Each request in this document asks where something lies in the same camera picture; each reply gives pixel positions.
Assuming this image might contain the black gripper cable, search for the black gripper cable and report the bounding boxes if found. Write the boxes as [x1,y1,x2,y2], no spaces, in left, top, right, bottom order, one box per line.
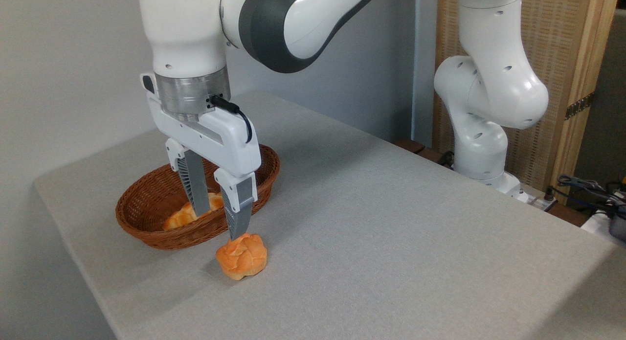
[210,95,254,144]

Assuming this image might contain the metal screen hinge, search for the metal screen hinge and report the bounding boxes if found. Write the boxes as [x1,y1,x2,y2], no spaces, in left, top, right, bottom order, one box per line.
[564,91,596,121]

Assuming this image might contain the dark brown wooden board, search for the dark brown wooden board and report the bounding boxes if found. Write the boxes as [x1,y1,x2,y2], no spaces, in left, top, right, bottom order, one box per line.
[393,138,445,164]

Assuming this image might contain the long orange croissant bread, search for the long orange croissant bread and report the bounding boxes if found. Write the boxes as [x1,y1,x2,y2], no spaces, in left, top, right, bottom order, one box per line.
[162,192,226,232]

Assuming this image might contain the brown woven wicker basket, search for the brown woven wicker basket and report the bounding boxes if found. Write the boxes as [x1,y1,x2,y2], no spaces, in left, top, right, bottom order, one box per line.
[115,144,281,251]

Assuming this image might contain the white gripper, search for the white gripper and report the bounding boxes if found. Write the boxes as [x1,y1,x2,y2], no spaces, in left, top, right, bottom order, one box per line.
[146,92,263,241]

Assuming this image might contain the round orange bread roll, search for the round orange bread roll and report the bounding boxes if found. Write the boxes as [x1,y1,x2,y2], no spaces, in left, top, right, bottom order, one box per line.
[215,233,268,281]

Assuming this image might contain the wooden woven folding screen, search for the wooden woven folding screen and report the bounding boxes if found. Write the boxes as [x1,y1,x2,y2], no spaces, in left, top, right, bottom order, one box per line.
[432,0,621,204]

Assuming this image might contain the bundle of dark cables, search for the bundle of dark cables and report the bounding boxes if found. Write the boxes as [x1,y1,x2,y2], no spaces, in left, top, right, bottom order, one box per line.
[557,174,626,218]

